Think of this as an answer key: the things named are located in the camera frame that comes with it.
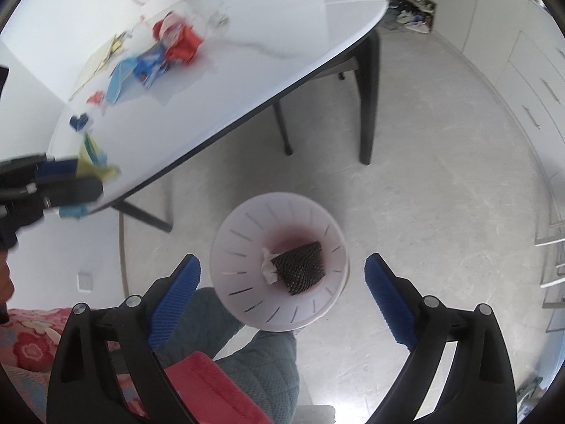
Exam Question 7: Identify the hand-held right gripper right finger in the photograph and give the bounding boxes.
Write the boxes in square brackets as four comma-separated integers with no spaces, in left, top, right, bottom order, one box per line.
[364,253,516,424]

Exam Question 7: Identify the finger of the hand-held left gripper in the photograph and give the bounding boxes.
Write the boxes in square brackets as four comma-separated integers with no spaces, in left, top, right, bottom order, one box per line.
[35,154,80,183]
[33,177,103,209]

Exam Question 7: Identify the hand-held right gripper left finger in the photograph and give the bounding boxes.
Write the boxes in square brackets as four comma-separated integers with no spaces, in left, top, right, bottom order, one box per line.
[46,254,201,424]

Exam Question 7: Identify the light blue paper scrap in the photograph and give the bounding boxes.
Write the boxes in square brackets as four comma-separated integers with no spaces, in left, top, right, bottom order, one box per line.
[59,203,90,222]

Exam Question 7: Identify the yellow green blue wrapper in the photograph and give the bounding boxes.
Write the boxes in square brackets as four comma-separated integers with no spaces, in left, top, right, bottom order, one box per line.
[76,132,121,183]

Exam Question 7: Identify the white plastic waste bin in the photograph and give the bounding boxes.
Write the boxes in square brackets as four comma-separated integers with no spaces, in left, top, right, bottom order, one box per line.
[209,192,350,332]

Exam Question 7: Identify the blue and white wrapper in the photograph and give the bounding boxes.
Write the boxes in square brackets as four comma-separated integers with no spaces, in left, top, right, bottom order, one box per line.
[133,46,174,90]

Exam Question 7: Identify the red and white wrapper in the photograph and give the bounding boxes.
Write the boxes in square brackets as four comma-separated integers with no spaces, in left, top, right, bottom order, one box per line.
[152,12,187,46]

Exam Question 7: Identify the clear plastic wrapper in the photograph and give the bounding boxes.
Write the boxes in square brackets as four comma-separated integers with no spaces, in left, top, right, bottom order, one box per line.
[207,8,231,28]

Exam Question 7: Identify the person's left forearm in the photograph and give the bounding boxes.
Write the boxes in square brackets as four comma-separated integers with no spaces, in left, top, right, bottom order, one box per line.
[0,249,15,319]

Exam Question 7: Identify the person's left leg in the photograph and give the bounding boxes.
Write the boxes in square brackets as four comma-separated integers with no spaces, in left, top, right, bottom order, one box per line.
[154,287,245,360]

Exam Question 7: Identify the person's leg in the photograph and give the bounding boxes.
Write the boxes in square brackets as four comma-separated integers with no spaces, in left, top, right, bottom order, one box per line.
[212,331,302,424]
[154,287,245,360]

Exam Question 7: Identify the black table leg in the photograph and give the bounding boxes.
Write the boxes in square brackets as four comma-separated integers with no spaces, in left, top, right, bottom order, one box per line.
[110,199,173,233]
[357,31,381,167]

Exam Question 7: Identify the red fleece jacket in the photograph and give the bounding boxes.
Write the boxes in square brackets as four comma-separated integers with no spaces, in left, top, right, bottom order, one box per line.
[162,351,275,424]

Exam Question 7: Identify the black foam net sleeve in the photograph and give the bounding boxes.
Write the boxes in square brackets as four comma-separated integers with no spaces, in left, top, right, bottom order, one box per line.
[269,241,326,295]

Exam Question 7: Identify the white crumpled tissue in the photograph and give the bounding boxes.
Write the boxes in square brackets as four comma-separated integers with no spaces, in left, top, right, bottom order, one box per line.
[260,247,280,284]

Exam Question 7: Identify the person's right leg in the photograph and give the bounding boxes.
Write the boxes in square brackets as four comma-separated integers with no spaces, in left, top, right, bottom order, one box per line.
[212,331,302,424]

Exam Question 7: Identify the yellow paper sheets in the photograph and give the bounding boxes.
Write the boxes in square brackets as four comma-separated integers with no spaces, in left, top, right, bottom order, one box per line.
[70,31,130,100]

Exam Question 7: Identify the red floral blanket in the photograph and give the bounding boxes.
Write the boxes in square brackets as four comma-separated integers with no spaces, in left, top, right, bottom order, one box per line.
[0,307,148,422]

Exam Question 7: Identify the white metal-legged stool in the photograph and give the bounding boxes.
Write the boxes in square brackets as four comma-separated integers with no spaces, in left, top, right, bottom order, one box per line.
[539,269,565,334]
[534,225,565,249]

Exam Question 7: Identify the red crumpled plastic bag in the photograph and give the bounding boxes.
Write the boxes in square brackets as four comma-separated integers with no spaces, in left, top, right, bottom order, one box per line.
[164,24,204,66]

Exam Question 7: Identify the grey chair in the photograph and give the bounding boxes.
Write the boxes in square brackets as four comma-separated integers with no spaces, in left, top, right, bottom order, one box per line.
[271,0,402,156]

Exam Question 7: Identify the white drawer cabinet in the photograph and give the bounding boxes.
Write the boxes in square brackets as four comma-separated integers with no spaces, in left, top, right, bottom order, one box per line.
[459,0,565,177]

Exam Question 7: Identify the group of shoes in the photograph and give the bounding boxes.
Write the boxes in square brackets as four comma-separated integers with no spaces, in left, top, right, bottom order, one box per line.
[388,0,434,33]

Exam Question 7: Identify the wooden shoe rack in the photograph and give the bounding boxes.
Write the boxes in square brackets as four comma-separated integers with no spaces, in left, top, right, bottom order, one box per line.
[386,0,439,35]

